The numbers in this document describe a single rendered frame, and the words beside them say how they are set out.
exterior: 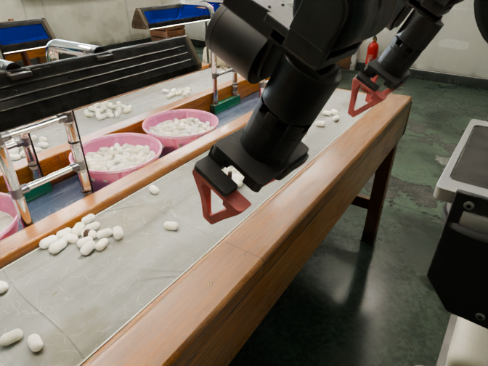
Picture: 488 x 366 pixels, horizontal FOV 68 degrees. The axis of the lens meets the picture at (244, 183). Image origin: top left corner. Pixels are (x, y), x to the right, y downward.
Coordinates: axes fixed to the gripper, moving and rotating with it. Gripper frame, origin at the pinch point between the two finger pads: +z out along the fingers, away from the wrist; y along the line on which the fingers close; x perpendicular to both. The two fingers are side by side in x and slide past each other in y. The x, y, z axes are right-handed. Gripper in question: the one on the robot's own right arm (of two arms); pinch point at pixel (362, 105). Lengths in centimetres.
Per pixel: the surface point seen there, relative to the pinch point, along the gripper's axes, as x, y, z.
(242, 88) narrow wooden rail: -61, -71, 61
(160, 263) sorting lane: -8, 39, 33
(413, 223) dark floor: 48, -116, 87
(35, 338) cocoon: -10, 63, 32
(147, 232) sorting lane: -16, 34, 37
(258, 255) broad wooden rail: 5.3, 28.3, 23.3
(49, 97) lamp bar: -33, 46, 9
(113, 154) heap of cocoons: -51, 14, 55
